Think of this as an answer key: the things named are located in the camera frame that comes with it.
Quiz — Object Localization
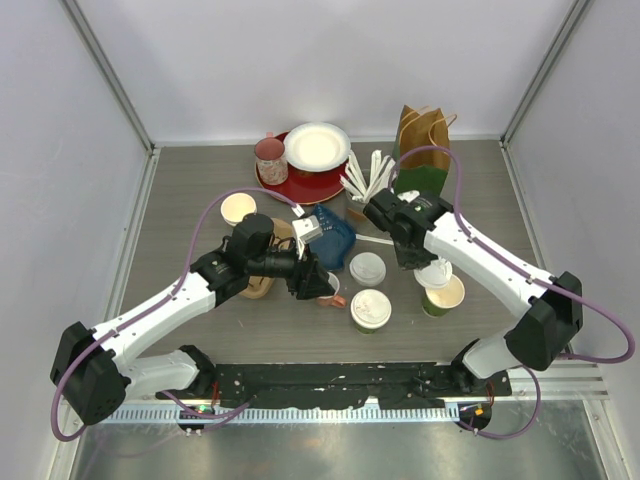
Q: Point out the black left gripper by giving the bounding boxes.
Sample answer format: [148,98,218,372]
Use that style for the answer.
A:
[247,236,335,299]

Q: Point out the green paper cups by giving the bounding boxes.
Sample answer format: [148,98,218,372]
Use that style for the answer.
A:
[220,192,257,226]

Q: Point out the stack of white lids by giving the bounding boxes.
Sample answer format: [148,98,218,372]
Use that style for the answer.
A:
[349,252,386,287]

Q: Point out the white cup lid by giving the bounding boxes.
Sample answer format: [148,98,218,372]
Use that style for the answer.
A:
[413,258,453,290]
[350,289,392,324]

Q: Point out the small pink handled cup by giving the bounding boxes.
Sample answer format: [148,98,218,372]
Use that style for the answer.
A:
[315,273,347,308]

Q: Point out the green paper coffee cup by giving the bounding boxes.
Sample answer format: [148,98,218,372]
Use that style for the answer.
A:
[354,321,386,334]

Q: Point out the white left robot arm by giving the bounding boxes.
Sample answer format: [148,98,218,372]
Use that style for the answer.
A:
[51,214,334,426]

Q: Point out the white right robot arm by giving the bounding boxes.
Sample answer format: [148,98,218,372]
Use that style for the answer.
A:
[363,189,583,395]

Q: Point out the cardboard cup carrier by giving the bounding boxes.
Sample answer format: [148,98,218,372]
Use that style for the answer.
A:
[240,218,293,300]

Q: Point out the wrapped white straw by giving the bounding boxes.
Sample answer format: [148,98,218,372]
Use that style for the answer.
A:
[355,234,394,246]

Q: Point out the grey metal utensil tin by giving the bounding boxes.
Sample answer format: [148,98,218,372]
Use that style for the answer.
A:
[345,193,368,229]

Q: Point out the green brown paper bag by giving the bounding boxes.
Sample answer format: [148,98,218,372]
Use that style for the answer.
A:
[392,105,458,195]

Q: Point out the bundle of wrapped white utensils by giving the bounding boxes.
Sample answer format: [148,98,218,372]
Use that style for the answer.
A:
[340,150,396,204]

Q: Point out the blue shell-shaped dish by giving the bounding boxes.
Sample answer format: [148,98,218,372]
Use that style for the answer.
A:
[310,204,356,271]

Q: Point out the red round tray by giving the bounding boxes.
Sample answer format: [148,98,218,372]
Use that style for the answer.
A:
[254,159,347,206]

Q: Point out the pink floral mug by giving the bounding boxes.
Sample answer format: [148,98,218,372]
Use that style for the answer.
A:
[254,132,288,186]

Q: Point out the white paper plate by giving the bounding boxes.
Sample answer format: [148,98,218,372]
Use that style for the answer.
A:
[284,122,351,173]

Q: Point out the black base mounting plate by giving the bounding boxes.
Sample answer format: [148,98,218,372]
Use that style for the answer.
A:
[172,362,512,410]

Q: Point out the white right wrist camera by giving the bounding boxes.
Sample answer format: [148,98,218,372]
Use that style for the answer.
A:
[397,190,420,203]

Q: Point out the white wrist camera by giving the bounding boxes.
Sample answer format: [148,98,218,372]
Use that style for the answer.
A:
[292,215,323,252]
[397,190,420,203]

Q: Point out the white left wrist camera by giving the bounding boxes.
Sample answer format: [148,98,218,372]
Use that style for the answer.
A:
[292,215,323,252]

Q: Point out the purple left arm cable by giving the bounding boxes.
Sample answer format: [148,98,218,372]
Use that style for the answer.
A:
[51,188,304,443]

